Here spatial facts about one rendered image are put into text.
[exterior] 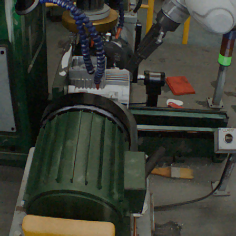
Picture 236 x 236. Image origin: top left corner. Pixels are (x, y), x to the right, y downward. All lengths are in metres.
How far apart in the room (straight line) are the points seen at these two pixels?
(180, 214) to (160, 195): 0.11
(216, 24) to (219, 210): 0.67
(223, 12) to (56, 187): 0.55
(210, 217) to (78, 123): 0.73
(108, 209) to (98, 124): 0.17
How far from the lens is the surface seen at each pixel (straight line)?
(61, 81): 1.12
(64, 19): 1.09
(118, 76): 1.21
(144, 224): 0.71
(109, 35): 1.39
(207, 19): 0.84
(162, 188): 1.26
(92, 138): 0.59
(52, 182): 0.53
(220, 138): 1.09
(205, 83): 1.85
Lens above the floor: 1.74
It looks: 38 degrees down
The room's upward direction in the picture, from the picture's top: 4 degrees clockwise
